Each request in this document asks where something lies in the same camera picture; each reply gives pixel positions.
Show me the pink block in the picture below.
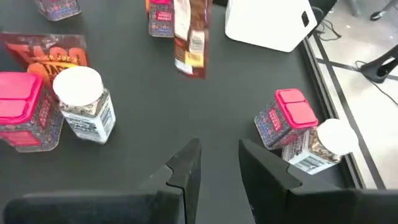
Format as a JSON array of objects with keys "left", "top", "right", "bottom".
[{"left": 32, "top": 0, "right": 82, "bottom": 22}]

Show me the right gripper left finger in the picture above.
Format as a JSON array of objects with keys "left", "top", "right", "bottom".
[{"left": 2, "top": 138, "right": 203, "bottom": 224}]

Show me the white plastic bin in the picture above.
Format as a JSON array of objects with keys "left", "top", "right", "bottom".
[{"left": 224, "top": 0, "right": 318, "bottom": 53}]

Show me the white-lid spice jar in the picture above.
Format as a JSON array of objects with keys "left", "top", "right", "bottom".
[
  {"left": 52, "top": 65, "right": 117, "bottom": 145},
  {"left": 281, "top": 118, "right": 360, "bottom": 175}
]

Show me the black stand base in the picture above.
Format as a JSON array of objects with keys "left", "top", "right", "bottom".
[{"left": 359, "top": 44, "right": 398, "bottom": 84}]

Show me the black stand cable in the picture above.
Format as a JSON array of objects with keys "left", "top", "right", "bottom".
[{"left": 354, "top": 60, "right": 398, "bottom": 106}]

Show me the black aluminium table frame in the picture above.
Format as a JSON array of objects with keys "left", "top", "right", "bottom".
[{"left": 298, "top": 30, "right": 368, "bottom": 190}]

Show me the pink-lid spice jar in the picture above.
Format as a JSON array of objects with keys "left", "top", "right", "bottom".
[
  {"left": 253, "top": 88, "right": 320, "bottom": 151},
  {"left": 146, "top": 0, "right": 175, "bottom": 39},
  {"left": 0, "top": 71, "right": 65, "bottom": 154}
]

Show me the black floor cable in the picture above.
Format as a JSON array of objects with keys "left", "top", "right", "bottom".
[{"left": 315, "top": 19, "right": 343, "bottom": 42}]

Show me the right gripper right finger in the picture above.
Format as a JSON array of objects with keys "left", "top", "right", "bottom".
[{"left": 238, "top": 138, "right": 398, "bottom": 224}]

